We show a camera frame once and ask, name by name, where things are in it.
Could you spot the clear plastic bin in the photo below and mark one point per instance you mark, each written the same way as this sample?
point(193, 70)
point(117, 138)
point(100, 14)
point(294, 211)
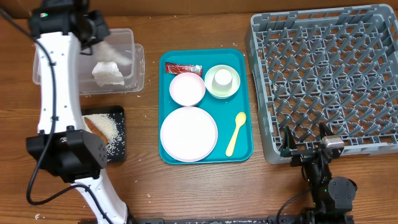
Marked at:
point(133, 74)

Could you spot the cream bowl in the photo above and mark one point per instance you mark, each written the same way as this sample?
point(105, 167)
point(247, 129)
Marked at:
point(208, 79)

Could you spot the black tray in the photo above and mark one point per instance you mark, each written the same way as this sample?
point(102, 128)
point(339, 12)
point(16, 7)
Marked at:
point(109, 110)

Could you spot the cream cup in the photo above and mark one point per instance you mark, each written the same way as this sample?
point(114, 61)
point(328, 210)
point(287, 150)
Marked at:
point(222, 80)

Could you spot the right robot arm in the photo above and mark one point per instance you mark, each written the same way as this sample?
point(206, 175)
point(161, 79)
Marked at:
point(332, 196)

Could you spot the pink white bowl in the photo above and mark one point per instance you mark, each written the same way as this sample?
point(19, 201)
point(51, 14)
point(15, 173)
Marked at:
point(187, 89)

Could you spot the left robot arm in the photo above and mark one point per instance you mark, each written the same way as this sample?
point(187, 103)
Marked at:
point(62, 147)

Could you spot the pile of white rice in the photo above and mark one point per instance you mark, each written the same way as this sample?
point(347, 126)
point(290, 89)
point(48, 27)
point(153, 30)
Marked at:
point(113, 130)

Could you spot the red snack wrapper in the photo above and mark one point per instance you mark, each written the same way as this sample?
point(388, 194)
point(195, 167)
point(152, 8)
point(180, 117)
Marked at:
point(174, 68)

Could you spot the white paper napkin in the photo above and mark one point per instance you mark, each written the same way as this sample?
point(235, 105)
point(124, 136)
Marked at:
point(104, 52)

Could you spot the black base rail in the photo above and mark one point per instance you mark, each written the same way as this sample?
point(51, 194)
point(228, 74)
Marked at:
point(214, 221)

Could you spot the grey dishwasher rack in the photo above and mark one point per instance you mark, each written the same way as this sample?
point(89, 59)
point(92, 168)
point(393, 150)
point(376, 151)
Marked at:
point(336, 66)

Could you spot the teal serving tray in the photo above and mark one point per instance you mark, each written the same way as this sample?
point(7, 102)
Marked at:
point(223, 111)

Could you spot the large white plate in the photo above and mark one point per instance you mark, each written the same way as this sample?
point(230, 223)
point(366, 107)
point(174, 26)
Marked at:
point(188, 134)

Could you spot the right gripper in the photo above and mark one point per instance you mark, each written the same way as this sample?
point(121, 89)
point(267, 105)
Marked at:
point(288, 149)

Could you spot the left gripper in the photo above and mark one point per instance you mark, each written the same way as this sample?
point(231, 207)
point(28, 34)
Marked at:
point(97, 16)

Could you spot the yellow plastic spoon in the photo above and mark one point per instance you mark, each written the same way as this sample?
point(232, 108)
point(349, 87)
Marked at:
point(239, 122)

